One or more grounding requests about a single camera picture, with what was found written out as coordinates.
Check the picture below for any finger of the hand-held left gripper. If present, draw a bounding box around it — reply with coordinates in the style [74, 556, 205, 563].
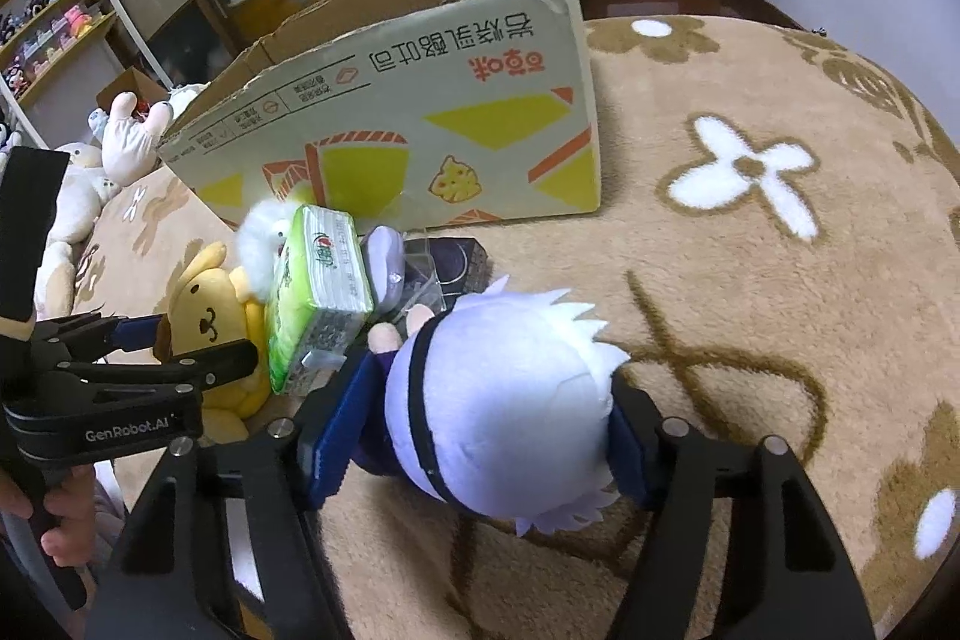
[52, 340, 260, 402]
[36, 313, 172, 357]

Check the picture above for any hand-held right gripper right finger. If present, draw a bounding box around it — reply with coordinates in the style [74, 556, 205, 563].
[604, 377, 878, 640]

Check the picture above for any clear plastic box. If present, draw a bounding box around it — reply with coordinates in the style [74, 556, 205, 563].
[373, 235, 445, 330]

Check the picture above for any small brown cardboard box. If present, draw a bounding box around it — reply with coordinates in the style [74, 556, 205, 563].
[95, 66, 163, 118]

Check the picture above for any white-haired plush doll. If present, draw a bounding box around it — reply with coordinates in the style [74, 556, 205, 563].
[366, 287, 628, 537]

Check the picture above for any white fluffy plush toy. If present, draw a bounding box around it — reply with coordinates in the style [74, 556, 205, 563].
[235, 197, 302, 301]

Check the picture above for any person's left hand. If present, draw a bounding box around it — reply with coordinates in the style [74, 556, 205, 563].
[0, 464, 100, 570]

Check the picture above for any cream plush toy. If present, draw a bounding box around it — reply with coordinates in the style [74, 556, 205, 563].
[34, 141, 122, 320]

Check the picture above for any white plush with pink paws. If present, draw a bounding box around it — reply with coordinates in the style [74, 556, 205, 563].
[100, 91, 178, 185]

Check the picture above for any green tissue pack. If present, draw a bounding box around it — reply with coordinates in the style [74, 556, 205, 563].
[265, 203, 376, 396]

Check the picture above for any small purple plush toy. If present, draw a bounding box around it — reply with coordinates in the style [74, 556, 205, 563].
[361, 225, 410, 313]

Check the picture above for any dark square box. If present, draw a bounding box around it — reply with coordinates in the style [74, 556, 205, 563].
[429, 236, 494, 298]

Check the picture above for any wooden toy shelf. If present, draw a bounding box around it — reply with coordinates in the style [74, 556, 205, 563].
[0, 0, 122, 112]

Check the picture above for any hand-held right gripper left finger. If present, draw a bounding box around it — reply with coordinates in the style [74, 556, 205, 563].
[86, 349, 385, 640]

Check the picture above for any white metal rack pole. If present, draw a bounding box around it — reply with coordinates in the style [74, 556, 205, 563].
[73, 0, 172, 88]

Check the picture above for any yellow dog plush toy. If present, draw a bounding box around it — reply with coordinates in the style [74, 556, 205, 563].
[154, 241, 275, 444]

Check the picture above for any printed cardboard box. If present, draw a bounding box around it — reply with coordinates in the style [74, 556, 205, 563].
[156, 0, 602, 232]

